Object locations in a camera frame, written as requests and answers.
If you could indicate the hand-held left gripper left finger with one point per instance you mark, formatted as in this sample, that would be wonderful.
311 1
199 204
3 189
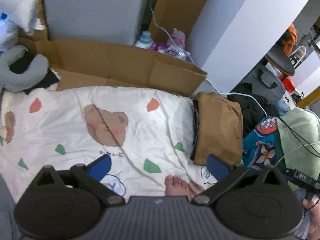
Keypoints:
100 168

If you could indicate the black jacket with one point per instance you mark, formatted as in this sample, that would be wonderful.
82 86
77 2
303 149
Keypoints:
252 105

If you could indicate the purple white detergent refill bag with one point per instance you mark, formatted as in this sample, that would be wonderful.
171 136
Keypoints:
170 51

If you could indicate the brown printed t-shirt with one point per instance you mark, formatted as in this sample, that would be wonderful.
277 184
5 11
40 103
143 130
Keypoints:
220 125

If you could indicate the tall cardboard box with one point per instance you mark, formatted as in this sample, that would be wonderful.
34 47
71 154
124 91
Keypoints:
180 7

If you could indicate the black cloth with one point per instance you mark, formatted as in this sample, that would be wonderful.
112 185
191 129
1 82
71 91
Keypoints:
47 80

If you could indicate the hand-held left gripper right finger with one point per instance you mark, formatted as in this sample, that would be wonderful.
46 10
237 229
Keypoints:
217 168

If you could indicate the black knitted garment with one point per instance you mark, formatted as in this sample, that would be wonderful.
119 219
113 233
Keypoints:
195 120

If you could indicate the flat cardboard sheet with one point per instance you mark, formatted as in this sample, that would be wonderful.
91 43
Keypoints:
112 62

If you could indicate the white pillow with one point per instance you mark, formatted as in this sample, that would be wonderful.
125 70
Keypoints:
22 2

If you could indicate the red container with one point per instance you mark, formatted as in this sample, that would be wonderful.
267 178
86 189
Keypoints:
288 82

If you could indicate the orange cloth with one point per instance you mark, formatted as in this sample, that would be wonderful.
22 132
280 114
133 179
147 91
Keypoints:
290 38

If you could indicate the teal patterned cloth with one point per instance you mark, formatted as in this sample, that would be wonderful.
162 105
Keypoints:
260 142

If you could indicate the white metal rack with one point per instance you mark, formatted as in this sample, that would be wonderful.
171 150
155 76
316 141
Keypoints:
298 56

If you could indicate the grey trousers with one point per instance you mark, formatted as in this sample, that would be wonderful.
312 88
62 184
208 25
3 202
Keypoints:
6 205

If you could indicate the grey wrapped panel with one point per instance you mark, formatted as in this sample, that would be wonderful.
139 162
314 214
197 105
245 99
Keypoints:
95 10

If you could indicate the pink packet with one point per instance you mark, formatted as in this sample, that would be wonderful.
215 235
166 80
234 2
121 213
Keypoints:
178 37

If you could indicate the clear plastic bag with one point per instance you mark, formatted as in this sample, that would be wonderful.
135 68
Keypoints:
6 32

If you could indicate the green cloth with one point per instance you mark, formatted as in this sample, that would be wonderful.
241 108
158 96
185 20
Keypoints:
300 130

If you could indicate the person's foot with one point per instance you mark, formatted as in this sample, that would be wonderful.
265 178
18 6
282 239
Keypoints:
176 186

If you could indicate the grey bag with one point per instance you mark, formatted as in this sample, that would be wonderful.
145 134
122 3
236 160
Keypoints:
265 82

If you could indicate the person's right hand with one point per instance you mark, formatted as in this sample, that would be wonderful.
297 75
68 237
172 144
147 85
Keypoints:
315 217

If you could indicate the grey neck pillow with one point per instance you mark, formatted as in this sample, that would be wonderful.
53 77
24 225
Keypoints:
25 77

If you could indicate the bear print blanket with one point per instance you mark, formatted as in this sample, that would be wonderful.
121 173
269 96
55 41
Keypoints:
75 120

